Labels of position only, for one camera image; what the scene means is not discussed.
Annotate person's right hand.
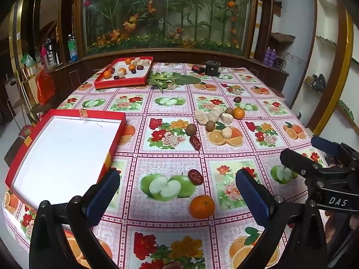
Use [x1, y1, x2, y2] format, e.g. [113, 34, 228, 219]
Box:
[324, 210, 358, 251]

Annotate white cut fruit chunk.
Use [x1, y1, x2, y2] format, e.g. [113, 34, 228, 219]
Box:
[221, 113, 233, 125]

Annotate steel thermos flask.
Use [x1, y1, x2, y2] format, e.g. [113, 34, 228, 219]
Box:
[45, 37, 59, 66]

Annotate far red tray with fruits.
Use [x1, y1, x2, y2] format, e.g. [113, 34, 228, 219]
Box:
[94, 56, 153, 90]

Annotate green label plastic bottle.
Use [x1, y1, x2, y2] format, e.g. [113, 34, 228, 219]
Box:
[68, 34, 78, 61]

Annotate large red tray white inside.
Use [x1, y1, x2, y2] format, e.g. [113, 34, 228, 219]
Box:
[5, 109, 127, 210]

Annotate small red black box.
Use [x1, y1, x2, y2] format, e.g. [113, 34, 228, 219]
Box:
[191, 64, 205, 74]

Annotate dark purple plum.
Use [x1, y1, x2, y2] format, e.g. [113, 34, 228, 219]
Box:
[233, 97, 242, 103]

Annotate red date table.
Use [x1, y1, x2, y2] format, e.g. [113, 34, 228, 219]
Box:
[190, 135, 201, 151]

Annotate brown small kiwi behind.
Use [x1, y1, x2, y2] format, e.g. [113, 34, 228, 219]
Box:
[225, 108, 234, 115]

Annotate glass panel with artificial flowers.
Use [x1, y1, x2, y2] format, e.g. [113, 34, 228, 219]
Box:
[81, 0, 252, 55]

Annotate purple bottles on shelf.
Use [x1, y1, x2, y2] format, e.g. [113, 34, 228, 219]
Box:
[263, 47, 277, 67]

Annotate green leafy vegetables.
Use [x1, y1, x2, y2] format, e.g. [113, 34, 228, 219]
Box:
[147, 72, 201, 92]

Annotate white peeled fruit ball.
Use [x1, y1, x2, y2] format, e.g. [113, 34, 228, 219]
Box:
[221, 127, 232, 139]

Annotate orange mandarin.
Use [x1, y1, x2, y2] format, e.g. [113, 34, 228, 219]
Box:
[189, 195, 215, 219]
[232, 107, 245, 120]

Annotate white lumpy fruit piece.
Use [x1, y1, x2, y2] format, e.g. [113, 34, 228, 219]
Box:
[193, 110, 209, 125]

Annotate orange red plastic bag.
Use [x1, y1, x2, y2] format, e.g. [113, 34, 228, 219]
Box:
[35, 70, 55, 106]

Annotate red date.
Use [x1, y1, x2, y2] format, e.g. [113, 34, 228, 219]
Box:
[187, 169, 204, 186]

